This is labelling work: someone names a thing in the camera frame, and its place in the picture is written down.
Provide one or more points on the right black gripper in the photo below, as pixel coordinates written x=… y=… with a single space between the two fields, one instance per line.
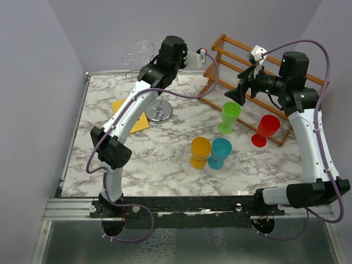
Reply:
x=239 y=94

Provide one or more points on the green plastic wine glass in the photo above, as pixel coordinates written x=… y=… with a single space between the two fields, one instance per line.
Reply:
x=230 y=113

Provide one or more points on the clear wine glass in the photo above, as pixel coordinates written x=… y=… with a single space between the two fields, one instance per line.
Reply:
x=148 y=50

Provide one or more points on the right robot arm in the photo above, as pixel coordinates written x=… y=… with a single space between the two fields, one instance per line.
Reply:
x=322 y=184

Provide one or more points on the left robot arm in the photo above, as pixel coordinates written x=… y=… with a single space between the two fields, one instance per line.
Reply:
x=109 y=140

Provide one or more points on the wooden shelf rack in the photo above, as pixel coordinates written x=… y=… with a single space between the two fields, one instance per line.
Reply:
x=227 y=69

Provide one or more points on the red plastic wine glass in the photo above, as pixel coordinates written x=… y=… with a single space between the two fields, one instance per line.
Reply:
x=267 y=127

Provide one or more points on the blue plastic wine glass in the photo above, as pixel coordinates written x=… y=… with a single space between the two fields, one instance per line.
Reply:
x=221 y=150

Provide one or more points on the yellow plastic wine glass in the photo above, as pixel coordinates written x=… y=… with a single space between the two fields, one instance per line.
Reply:
x=200 y=150

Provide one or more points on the chrome wine glass rack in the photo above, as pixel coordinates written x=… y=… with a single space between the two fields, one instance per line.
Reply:
x=160 y=110

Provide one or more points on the yellow book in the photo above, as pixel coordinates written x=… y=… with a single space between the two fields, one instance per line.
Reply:
x=141 y=124

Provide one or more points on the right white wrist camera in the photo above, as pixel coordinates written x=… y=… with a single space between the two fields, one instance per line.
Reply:
x=256 y=58

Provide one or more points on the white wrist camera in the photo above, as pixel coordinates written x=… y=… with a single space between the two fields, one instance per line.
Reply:
x=256 y=58
x=195 y=60

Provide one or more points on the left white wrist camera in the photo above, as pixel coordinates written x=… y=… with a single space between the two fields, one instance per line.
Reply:
x=195 y=60

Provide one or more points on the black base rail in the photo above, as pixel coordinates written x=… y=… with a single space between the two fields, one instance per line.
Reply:
x=141 y=212

